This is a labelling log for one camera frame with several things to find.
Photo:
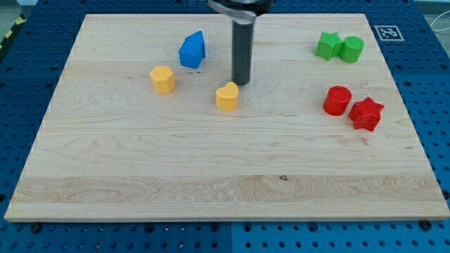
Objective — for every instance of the yellow heart block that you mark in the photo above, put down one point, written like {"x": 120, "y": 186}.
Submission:
{"x": 227, "y": 97}

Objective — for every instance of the green star block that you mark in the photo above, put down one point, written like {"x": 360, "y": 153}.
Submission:
{"x": 329, "y": 45}

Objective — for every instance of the yellow black hazard tape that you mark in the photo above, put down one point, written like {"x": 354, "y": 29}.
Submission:
{"x": 13, "y": 33}

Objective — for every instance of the white fiducial marker tag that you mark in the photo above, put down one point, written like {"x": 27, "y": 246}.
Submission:
{"x": 388, "y": 33}

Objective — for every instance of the red star block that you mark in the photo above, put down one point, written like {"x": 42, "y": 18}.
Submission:
{"x": 366, "y": 114}

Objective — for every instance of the green cylinder block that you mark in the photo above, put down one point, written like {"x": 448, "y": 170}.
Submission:
{"x": 351, "y": 49}

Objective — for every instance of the blue house-shaped block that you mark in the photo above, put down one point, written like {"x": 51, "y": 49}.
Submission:
{"x": 192, "y": 51}

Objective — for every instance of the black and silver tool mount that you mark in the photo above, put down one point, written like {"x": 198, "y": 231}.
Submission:
{"x": 241, "y": 11}

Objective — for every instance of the red cylinder block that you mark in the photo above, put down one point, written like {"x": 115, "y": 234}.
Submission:
{"x": 337, "y": 100}

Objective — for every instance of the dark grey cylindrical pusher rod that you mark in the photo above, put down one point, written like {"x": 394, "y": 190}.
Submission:
{"x": 241, "y": 54}

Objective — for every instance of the light wooden board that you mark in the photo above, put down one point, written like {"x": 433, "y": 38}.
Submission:
{"x": 111, "y": 149}

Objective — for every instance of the yellow hexagon block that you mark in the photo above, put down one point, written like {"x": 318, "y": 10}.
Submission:
{"x": 162, "y": 78}

